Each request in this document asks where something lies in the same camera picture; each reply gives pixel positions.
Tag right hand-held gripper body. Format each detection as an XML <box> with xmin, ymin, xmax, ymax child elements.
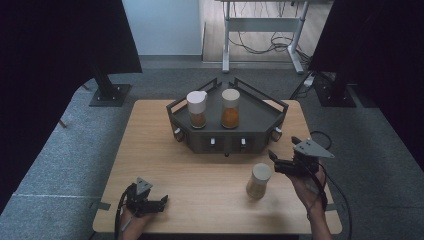
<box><xmin>282</xmin><ymin>137</ymin><xmax>336</xmax><ymax>178</ymax></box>

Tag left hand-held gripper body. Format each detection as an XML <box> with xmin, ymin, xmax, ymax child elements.
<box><xmin>124</xmin><ymin>177</ymin><xmax>161</xmax><ymax>218</ymax></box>

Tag beige spice jar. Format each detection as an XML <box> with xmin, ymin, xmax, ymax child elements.
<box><xmin>245</xmin><ymin>162</ymin><xmax>273</xmax><ymax>200</ymax></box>

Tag black corner rack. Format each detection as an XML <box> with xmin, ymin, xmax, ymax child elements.
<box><xmin>165</xmin><ymin>77</ymin><xmax>290</xmax><ymax>158</ymax></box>

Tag orange spice jar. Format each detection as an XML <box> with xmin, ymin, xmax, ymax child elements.
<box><xmin>220</xmin><ymin>88</ymin><xmax>241</xmax><ymax>130</ymax></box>

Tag spice jar with spouted white lid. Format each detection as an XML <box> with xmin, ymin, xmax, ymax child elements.
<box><xmin>185</xmin><ymin>90</ymin><xmax>209</xmax><ymax>130</ymax></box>

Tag person's left hand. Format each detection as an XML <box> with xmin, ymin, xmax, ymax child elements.
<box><xmin>119</xmin><ymin>208</ymin><xmax>155</xmax><ymax>236</ymax></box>

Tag person's right hand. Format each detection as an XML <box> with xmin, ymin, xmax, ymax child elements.
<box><xmin>286</xmin><ymin>164</ymin><xmax>329</xmax><ymax>216</ymax></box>

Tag black curtain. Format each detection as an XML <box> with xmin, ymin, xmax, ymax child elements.
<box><xmin>0</xmin><ymin>0</ymin><xmax>144</xmax><ymax>214</ymax></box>
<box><xmin>307</xmin><ymin>0</ymin><xmax>424</xmax><ymax>173</ymax></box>

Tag black looped floor cable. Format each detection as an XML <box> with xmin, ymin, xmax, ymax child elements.
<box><xmin>309</xmin><ymin>130</ymin><xmax>333</xmax><ymax>152</ymax></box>

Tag left hand-held gripper cable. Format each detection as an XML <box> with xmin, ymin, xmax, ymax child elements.
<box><xmin>114</xmin><ymin>183</ymin><xmax>138</xmax><ymax>240</ymax></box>

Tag hand-held gripper cable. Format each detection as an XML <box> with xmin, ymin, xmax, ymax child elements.
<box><xmin>293</xmin><ymin>156</ymin><xmax>353</xmax><ymax>240</ymax></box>
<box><xmin>114</xmin><ymin>183</ymin><xmax>138</xmax><ymax>240</ymax></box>

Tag right hand-held gripper cable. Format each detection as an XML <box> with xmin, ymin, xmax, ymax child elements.
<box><xmin>293</xmin><ymin>156</ymin><xmax>353</xmax><ymax>240</ymax></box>

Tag black stand with base plate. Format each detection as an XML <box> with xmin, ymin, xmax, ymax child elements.
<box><xmin>88</xmin><ymin>61</ymin><xmax>132</xmax><ymax>108</ymax></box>
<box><xmin>313</xmin><ymin>71</ymin><xmax>358</xmax><ymax>109</ymax></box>

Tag black cables under desk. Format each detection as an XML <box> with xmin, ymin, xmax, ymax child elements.
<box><xmin>228</xmin><ymin>1</ymin><xmax>314</xmax><ymax>65</ymax></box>

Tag white desk frame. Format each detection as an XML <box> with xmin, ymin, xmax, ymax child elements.
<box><xmin>214</xmin><ymin>0</ymin><xmax>334</xmax><ymax>75</ymax></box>

